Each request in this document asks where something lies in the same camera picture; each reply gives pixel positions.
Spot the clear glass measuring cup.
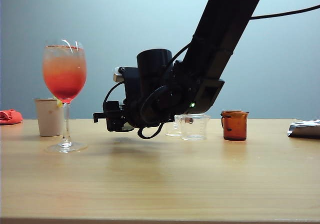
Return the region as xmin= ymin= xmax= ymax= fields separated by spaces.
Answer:
xmin=164 ymin=114 xmax=185 ymax=137

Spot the clear measuring cup wooden handle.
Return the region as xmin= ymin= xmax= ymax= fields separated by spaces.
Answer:
xmin=174 ymin=113 xmax=211 ymax=142

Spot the wine glass with red cocktail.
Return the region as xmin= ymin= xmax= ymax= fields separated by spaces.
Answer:
xmin=42 ymin=38 xmax=89 ymax=154

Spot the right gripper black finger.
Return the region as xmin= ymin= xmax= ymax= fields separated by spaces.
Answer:
xmin=93 ymin=101 xmax=125 ymax=132

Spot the amber glass measuring cup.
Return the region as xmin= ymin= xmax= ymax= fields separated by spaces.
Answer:
xmin=219 ymin=110 xmax=250 ymax=142

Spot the beige paper cup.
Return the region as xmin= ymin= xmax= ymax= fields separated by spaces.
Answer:
xmin=33 ymin=98 xmax=65 ymax=137

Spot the red cloth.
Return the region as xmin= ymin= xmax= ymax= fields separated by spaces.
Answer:
xmin=0 ymin=109 xmax=24 ymax=126

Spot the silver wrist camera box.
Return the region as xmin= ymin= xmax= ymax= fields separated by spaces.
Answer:
xmin=112 ymin=66 xmax=126 ymax=83

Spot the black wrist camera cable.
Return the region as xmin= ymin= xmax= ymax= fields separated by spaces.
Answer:
xmin=103 ymin=81 xmax=167 ymax=139

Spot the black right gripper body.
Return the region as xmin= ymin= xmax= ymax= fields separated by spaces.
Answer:
xmin=119 ymin=67 xmax=175 ymax=129

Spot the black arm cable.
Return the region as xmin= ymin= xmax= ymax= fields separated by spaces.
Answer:
xmin=249 ymin=4 xmax=320 ymax=19

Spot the silver foil bag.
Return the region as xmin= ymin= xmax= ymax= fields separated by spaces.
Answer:
xmin=286 ymin=119 xmax=320 ymax=139

